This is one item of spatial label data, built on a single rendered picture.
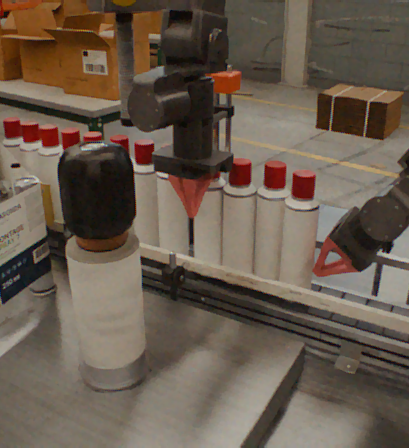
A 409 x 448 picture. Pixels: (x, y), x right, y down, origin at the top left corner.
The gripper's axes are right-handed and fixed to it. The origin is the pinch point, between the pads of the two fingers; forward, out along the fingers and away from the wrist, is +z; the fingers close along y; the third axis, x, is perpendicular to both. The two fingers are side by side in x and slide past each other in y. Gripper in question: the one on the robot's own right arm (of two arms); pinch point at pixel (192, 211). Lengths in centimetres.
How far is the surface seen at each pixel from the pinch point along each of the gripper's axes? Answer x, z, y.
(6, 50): 141, 7, -203
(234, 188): 4.0, -3.4, 4.8
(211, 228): 3.8, 4.1, 1.2
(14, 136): 5.0, -3.8, -43.1
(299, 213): 3.4, -2.0, 15.4
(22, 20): 149, -9, -196
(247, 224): 4.5, 2.2, 7.0
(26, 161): 3.4, 0.1, -38.7
